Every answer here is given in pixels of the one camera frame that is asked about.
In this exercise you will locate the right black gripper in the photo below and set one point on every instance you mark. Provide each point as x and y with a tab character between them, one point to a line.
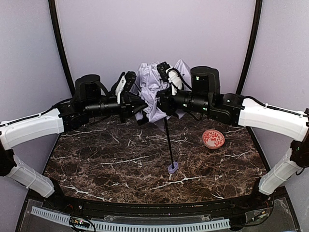
167	104

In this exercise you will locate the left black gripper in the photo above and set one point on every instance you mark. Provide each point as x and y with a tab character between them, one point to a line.
124	106

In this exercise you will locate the lavender folding umbrella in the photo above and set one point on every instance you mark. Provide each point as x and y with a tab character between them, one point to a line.
149	83

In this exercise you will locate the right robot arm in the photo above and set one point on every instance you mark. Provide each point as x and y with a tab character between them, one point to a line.
203	96

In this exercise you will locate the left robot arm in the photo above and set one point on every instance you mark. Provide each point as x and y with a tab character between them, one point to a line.
91	100

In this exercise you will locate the red patterned ceramic bowl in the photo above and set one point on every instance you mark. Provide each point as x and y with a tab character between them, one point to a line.
213	139

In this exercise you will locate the small circuit board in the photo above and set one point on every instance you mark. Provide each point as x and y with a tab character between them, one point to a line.
79	223

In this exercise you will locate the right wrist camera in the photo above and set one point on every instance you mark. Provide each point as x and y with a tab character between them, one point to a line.
172	76

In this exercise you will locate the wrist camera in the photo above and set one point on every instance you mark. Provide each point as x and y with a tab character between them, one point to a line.
124	83
172	76

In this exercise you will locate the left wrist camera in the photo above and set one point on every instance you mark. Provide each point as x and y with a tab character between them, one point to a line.
124	83

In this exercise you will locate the grey slotted cable duct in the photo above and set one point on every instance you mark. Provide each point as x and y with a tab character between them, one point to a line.
138	224

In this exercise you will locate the right black frame post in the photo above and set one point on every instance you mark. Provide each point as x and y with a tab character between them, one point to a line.
251	45

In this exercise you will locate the black frame post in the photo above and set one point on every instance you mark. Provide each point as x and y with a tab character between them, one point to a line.
251	45
60	45

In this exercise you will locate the left black frame post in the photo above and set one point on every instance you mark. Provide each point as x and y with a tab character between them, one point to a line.
60	45

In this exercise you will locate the black front rail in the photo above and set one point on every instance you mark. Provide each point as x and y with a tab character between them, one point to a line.
98	209

